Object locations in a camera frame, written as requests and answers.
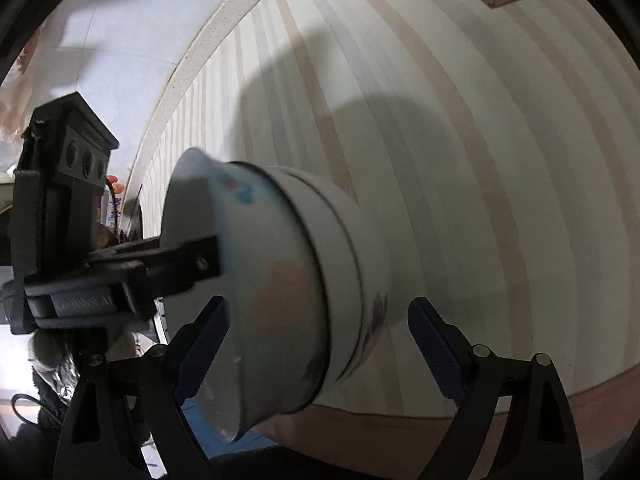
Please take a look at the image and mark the colourful fruit wall sticker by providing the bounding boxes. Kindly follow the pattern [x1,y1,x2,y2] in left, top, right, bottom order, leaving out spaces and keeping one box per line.
[98,174,126,234]

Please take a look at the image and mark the plain white bowl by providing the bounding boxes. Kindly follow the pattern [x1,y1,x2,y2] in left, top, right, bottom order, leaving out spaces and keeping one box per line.
[267,167,362,387]

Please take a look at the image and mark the white bowl red blue dots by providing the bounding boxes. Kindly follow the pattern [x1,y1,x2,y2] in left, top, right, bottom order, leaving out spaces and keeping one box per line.
[160,148,329,441]

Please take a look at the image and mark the striped table mat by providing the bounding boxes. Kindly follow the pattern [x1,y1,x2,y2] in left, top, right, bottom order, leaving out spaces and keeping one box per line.
[124,0,640,480]

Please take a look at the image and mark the white bowl dark rim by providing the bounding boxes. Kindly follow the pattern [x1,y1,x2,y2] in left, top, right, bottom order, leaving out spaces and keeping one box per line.
[291,170,392,370]

